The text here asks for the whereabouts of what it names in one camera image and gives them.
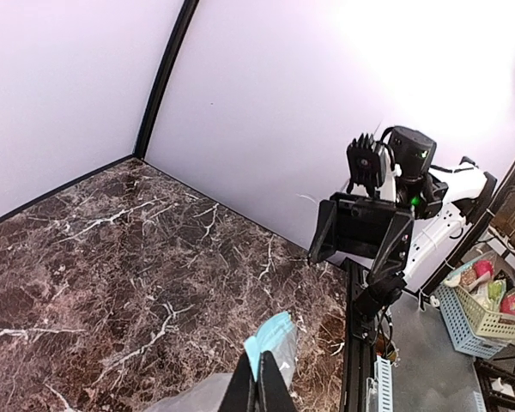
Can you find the light blue cable duct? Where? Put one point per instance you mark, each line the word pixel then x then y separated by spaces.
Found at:
pixel 379 394

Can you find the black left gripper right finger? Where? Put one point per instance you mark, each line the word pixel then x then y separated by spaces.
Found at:
pixel 272 392

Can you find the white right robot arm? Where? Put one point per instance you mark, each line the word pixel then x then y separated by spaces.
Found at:
pixel 442 199

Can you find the clear zip top bag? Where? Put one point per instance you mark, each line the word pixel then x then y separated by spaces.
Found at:
pixel 278 335

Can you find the cream background storage basket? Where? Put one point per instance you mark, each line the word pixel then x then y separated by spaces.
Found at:
pixel 483 322

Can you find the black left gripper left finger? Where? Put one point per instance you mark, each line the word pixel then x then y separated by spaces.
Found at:
pixel 240 395

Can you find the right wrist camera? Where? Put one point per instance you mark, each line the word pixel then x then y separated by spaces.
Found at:
pixel 372 168

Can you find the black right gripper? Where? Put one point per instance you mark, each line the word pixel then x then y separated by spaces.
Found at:
pixel 369 228

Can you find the blue background storage basket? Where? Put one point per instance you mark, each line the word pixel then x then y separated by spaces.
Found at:
pixel 462 337

